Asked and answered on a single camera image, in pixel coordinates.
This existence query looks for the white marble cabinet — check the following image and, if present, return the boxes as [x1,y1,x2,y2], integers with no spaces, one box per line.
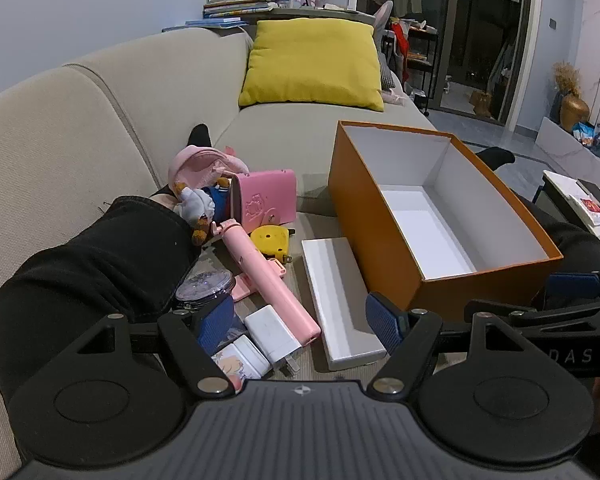
[535,116,600,176]

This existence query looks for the dried plant bunch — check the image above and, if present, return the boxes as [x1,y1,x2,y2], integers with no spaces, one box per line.
[551,60,583,98]

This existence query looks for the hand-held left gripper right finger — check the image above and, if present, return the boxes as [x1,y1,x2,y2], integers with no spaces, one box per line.
[365,291,530,397]

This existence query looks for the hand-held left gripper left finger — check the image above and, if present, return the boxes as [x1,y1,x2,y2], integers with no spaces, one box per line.
[82,295,248,399]

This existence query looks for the marble coffee table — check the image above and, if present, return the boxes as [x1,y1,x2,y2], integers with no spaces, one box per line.
[535,170,600,241]

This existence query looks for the gold vase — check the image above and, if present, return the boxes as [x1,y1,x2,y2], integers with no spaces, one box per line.
[560,94,591,128]

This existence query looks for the plaid cushion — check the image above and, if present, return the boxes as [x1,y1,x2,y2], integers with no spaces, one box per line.
[377,52,398,91]

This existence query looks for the orange cardboard box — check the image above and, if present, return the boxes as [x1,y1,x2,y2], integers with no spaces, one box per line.
[328,120,564,322]

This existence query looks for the plush duck doll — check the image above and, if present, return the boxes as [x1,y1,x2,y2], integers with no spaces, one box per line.
[172,177,231,246]

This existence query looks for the flat blue book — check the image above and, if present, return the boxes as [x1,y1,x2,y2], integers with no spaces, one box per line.
[162,16,243,32]

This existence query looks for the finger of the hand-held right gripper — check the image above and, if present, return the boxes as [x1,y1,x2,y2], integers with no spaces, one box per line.
[464,296,600,333]
[547,271,600,307]

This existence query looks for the grey plush rabbit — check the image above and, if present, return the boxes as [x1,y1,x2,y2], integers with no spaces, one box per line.
[372,0,397,38]

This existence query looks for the small pink bag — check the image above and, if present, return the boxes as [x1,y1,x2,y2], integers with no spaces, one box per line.
[228,169,298,233]

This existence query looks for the yellow tape measure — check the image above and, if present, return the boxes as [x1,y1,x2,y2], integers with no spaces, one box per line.
[250,225,296,265]

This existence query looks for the brown boots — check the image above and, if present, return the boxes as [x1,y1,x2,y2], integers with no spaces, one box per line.
[470,89,493,120]

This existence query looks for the black shelf rack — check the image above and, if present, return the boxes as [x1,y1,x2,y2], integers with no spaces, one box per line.
[382,17,440,113]

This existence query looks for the beige sofa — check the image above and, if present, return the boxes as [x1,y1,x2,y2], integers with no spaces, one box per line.
[0,25,441,471]

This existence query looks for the person's right leg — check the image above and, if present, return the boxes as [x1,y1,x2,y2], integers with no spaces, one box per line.
[472,146,600,311]

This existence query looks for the pink selfie stick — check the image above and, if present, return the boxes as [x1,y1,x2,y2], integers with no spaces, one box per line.
[211,220,322,347]

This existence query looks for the glass sliding door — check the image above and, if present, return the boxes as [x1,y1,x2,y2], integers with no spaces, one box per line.
[355,0,536,126]

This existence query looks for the small cartoon print tin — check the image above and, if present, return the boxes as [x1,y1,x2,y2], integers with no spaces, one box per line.
[211,335,271,393]

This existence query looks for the person's leg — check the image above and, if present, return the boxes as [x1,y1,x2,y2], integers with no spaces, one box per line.
[472,146,600,311]
[0,122,216,411]

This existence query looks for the yellow cushion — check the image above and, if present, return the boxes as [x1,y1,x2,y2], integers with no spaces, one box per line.
[238,17,385,112]

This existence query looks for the person's left leg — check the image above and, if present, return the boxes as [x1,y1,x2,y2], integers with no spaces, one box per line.
[0,122,216,411]

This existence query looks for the blue snack bag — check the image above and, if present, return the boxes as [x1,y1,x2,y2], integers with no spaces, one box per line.
[572,122,600,146]

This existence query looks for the white charger plug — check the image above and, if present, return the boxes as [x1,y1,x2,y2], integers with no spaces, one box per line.
[243,305,301,376]

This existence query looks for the pink cap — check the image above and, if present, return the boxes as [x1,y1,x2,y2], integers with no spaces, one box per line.
[168,145,251,193]

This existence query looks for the stack of books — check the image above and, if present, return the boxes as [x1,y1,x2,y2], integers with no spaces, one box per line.
[202,0,281,18]

